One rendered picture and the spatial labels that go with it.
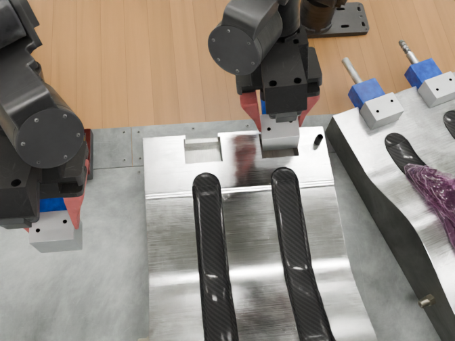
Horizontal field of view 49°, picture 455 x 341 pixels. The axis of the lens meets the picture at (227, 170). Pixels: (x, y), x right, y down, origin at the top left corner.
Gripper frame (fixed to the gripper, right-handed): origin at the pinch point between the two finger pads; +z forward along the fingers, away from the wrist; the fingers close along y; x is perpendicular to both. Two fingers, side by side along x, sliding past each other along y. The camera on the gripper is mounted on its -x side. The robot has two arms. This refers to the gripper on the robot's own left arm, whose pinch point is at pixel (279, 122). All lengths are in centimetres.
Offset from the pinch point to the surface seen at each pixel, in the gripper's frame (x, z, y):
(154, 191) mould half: -6.2, 4.3, -17.7
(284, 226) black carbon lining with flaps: -10.4, 9.4, -0.8
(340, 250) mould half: -13.7, 11.4, 6.2
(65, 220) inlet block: -14.1, -0.9, -26.6
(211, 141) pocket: 2.2, 4.2, -9.7
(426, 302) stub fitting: -18.4, 18.8, 17.2
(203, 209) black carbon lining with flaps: -8.1, 6.9, -11.4
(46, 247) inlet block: -15.7, 1.8, -29.5
